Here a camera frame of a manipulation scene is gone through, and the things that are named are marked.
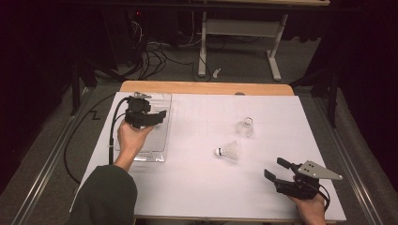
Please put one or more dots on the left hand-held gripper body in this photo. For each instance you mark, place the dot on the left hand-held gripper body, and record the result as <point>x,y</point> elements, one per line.
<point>137,114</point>

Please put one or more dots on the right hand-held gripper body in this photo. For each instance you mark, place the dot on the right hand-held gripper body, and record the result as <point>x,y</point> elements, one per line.
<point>300,187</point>

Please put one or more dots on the clear plastic tray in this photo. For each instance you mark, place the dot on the clear plastic tray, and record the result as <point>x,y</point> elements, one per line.
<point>159,140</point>

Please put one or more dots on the white shuttlecock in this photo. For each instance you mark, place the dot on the white shuttlecock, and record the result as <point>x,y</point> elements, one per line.
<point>245,128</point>
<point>231,150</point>

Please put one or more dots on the person's right hand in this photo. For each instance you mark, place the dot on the person's right hand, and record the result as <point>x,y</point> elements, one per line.
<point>311,209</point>

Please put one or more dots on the person's left hand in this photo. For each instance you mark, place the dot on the person's left hand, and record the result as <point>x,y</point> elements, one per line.
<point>133,140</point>

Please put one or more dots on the wooden table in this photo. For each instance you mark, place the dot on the wooden table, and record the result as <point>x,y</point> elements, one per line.
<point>203,87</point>

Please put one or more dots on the black metal stand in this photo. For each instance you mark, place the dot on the black metal stand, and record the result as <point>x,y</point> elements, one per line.
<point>332,100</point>
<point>75,90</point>

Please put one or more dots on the small white floor scrap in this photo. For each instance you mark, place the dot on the small white floor scrap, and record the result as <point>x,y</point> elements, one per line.
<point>216,73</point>

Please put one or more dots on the metal floor rail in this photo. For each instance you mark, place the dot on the metal floor rail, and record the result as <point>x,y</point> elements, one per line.
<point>353,179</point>
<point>43,175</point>

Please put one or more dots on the white metal desk frame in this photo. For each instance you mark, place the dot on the white metal desk frame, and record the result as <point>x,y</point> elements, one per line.
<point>241,27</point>

